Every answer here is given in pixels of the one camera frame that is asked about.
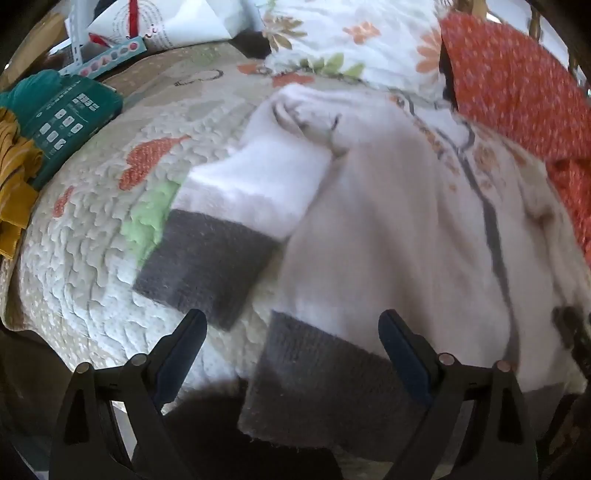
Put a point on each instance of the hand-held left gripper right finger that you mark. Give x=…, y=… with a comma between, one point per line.
x=402, y=355

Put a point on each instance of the strip with coloured dots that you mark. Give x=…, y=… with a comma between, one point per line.
x=108, y=55

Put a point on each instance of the teal printed package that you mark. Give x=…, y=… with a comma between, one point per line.
x=69, y=120

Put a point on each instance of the quilted patchwork bedspread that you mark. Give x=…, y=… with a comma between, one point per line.
x=92, y=240

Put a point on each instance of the teal cloth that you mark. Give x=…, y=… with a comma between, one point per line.
x=32, y=85

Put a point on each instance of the white paper bag red ribbon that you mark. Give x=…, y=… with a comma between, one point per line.
x=184, y=23

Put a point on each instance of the white perforated rail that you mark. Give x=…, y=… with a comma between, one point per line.
x=75, y=37

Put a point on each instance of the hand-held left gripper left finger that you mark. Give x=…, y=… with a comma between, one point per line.
x=181, y=355

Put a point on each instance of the mustard striped cloth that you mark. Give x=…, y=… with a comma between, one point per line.
x=16, y=175

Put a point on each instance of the white floral pillow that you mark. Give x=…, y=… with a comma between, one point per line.
x=351, y=50

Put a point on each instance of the orange floral cloth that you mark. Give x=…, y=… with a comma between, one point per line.
x=508, y=78

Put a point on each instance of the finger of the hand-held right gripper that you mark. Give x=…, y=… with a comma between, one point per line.
x=569, y=330

